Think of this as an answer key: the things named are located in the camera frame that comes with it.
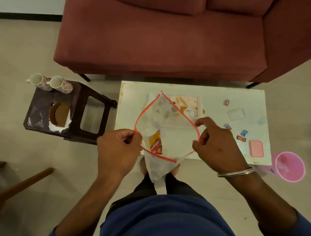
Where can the pink container lid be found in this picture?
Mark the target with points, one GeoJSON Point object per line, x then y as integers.
{"type": "Point", "coordinates": [256, 148]}

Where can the person's right forearm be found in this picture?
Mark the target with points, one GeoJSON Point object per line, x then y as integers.
{"type": "Point", "coordinates": [262, 206]}

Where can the red candy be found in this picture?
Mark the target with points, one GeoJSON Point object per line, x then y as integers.
{"type": "Point", "coordinates": [241, 138]}

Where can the person's left forearm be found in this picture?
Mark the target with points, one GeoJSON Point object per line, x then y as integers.
{"type": "Point", "coordinates": [85, 206]}

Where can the red sofa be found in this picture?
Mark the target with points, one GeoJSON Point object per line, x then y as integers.
{"type": "Point", "coordinates": [158, 43]}

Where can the orange blue candy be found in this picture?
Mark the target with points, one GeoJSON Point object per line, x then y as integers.
{"type": "Point", "coordinates": [228, 127]}
{"type": "Point", "coordinates": [227, 102]}

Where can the person's leg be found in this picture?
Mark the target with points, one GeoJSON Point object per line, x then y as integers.
{"type": "Point", "coordinates": [177, 187]}
{"type": "Point", "coordinates": [143, 187]}

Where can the dark brown stool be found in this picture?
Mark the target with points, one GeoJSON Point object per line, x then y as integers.
{"type": "Point", "coordinates": [77, 97]}

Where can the clear red-sealed zip bag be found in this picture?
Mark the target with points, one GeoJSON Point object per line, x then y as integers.
{"type": "Point", "coordinates": [170, 136]}

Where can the silver bangle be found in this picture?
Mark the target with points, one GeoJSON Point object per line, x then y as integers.
{"type": "Point", "coordinates": [235, 173]}

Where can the person's blue shirt torso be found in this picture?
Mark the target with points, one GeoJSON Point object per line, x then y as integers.
{"type": "Point", "coordinates": [165, 218]}

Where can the brown wooden napkin holder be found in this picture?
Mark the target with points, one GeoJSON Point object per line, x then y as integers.
{"type": "Point", "coordinates": [62, 114]}

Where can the clear plastic film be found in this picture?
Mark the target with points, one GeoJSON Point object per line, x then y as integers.
{"type": "Point", "coordinates": [35, 119]}

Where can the red yellow snack packet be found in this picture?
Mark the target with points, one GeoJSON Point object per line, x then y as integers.
{"type": "Point", "coordinates": [155, 143]}

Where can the floral mug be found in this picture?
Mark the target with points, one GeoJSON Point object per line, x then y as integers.
{"type": "Point", "coordinates": [40, 81]}
{"type": "Point", "coordinates": [60, 85]}

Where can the white leaf print tray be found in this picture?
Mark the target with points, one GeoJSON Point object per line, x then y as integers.
{"type": "Point", "coordinates": [192, 102]}

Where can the pink plastic bin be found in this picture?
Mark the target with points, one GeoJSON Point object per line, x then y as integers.
{"type": "Point", "coordinates": [290, 166]}

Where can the person's left hand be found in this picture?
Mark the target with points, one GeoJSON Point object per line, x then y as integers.
{"type": "Point", "coordinates": [119, 153]}

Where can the person's right hand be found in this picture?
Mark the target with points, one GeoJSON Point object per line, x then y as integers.
{"type": "Point", "coordinates": [218, 150]}

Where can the white paper napkins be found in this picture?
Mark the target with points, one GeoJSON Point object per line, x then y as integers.
{"type": "Point", "coordinates": [54, 128]}

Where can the person's left leg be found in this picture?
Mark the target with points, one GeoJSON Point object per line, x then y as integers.
{"type": "Point", "coordinates": [143, 187]}

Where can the person's right leg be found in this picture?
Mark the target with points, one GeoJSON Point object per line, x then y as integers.
{"type": "Point", "coordinates": [177, 187]}

